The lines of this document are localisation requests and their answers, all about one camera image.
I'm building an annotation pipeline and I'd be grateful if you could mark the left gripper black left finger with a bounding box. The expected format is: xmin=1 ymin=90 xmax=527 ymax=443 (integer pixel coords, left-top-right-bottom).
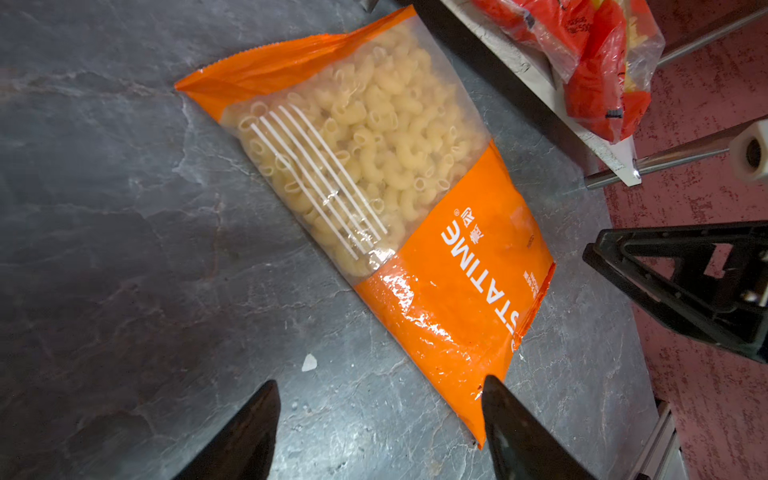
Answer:
xmin=175 ymin=379 xmax=281 ymax=480

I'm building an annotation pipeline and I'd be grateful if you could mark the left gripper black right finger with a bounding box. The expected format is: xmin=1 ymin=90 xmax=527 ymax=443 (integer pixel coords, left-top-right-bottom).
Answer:
xmin=481 ymin=375 xmax=593 ymax=479

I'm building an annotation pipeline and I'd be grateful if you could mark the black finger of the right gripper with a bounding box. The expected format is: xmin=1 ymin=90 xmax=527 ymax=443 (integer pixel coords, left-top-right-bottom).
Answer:
xmin=582 ymin=221 xmax=767 ymax=364

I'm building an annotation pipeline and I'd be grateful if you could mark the red macaroni bag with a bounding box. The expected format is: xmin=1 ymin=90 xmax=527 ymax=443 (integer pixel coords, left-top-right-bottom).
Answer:
xmin=564 ymin=0 xmax=665 ymax=144
xmin=472 ymin=0 xmax=602 ymax=83

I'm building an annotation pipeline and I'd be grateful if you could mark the orange macaroni bag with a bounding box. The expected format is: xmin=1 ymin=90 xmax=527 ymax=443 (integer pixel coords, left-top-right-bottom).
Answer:
xmin=176 ymin=7 xmax=556 ymax=445

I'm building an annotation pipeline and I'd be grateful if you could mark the white two-tier metal shelf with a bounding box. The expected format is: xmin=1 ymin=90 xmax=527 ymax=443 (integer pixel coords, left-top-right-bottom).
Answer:
xmin=444 ymin=1 xmax=767 ymax=189

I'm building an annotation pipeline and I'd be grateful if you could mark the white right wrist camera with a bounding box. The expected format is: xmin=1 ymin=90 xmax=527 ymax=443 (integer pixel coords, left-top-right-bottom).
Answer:
xmin=729 ymin=120 xmax=768 ymax=182

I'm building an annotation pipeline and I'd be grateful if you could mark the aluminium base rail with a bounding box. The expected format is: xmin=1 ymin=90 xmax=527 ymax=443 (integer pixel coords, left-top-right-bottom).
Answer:
xmin=627 ymin=401 xmax=689 ymax=480

